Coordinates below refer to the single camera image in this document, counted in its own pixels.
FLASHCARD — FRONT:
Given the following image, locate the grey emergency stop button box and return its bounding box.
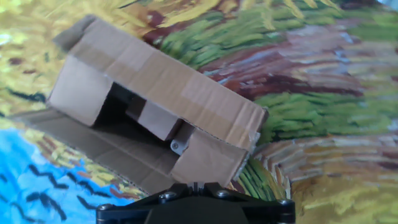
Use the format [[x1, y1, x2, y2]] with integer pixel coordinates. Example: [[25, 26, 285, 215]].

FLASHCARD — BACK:
[[170, 123, 195, 156]]

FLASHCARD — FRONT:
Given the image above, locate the painted wheat field cloth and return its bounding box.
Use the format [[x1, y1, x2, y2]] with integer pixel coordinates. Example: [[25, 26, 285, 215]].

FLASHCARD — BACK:
[[0, 0, 398, 224]]

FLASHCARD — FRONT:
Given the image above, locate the brown cardboard box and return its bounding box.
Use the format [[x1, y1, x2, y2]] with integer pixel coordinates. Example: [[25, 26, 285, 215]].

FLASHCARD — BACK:
[[9, 14, 270, 195]]

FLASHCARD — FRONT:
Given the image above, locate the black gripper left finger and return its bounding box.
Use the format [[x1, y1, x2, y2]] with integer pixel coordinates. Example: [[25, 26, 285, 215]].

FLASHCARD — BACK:
[[96, 182, 197, 224]]

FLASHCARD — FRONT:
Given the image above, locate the small inner cardboard box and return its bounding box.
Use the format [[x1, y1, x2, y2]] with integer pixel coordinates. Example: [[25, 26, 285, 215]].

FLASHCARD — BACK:
[[126, 96, 184, 142]]

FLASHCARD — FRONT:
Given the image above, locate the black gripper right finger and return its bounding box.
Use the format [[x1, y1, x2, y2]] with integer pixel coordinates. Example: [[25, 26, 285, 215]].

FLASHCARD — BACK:
[[198, 182, 295, 224]]

